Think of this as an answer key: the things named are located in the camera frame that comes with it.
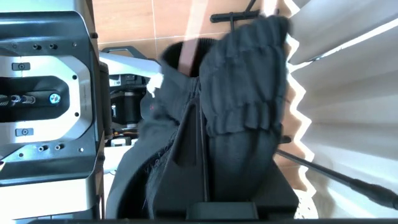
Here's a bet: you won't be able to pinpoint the white laundry basket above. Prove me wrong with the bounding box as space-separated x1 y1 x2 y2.
294 189 320 218

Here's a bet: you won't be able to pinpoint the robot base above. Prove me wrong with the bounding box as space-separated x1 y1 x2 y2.
0 0 162 220

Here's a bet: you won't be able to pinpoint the beige curtain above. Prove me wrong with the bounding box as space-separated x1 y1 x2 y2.
285 0 398 218

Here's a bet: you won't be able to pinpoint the black shorts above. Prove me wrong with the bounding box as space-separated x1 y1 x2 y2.
105 15 292 218

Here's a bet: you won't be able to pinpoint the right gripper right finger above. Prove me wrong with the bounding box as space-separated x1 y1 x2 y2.
256 161 299 218

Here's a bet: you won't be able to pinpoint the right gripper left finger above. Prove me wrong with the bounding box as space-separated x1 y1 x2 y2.
154 101 209 218

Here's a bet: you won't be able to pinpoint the black clothes rack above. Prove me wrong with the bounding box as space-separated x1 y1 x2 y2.
210 0 398 211

